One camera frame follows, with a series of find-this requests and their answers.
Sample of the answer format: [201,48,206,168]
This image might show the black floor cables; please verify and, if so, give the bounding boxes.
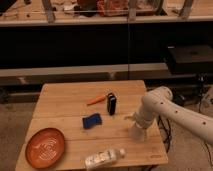
[157,114,173,153]

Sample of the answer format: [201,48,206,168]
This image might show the orange carrot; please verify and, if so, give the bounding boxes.
[87,95,106,106]

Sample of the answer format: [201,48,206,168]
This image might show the wooden table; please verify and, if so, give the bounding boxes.
[14,79,169,171]

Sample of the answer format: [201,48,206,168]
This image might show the metal shelf rack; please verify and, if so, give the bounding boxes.
[0,0,213,84]

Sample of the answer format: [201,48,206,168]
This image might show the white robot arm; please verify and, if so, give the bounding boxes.
[128,86,213,146]

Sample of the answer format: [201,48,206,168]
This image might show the blue sponge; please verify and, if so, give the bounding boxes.
[82,113,102,129]

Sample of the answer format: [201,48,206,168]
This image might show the black box on shelf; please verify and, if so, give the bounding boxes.
[165,45,213,74]

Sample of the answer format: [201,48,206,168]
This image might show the black eraser block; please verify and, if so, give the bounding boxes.
[107,93,117,115]

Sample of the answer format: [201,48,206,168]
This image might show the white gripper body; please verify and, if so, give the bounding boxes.
[124,113,149,130]

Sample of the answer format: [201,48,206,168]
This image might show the orange ribbed plate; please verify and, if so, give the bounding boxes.
[25,128,65,169]

